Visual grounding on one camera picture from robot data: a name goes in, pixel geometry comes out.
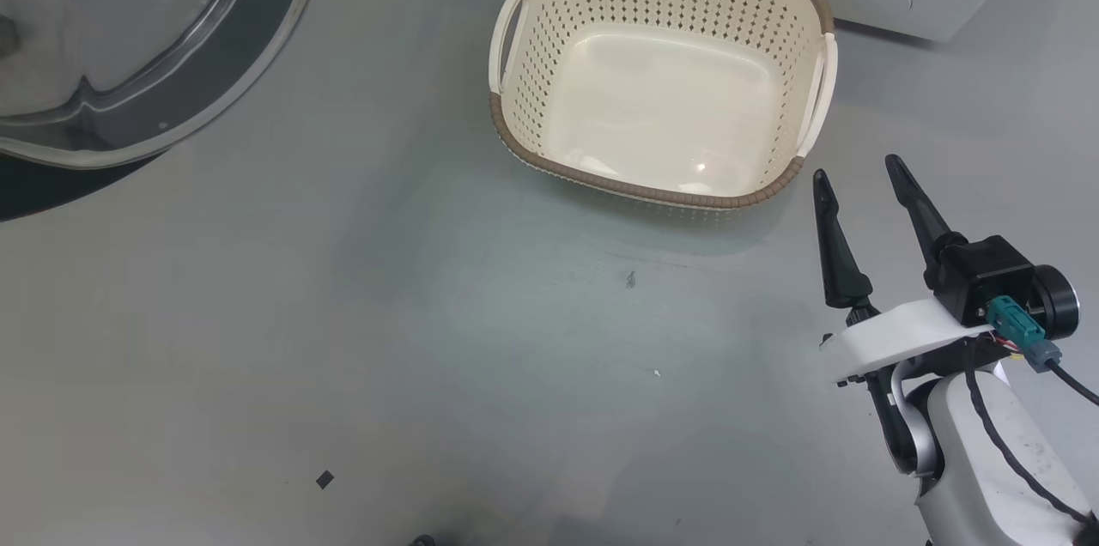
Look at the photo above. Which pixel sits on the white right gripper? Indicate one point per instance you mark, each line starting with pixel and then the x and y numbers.
pixel 901 336

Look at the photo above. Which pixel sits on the black round washing machine door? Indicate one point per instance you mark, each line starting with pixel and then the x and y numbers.
pixel 129 31

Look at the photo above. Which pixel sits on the cream perforated laundry basket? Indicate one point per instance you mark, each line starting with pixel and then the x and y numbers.
pixel 661 100

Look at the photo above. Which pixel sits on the small black floor scrap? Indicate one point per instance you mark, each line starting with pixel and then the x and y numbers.
pixel 324 480

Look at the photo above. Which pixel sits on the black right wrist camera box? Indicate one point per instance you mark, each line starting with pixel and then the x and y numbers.
pixel 987 280

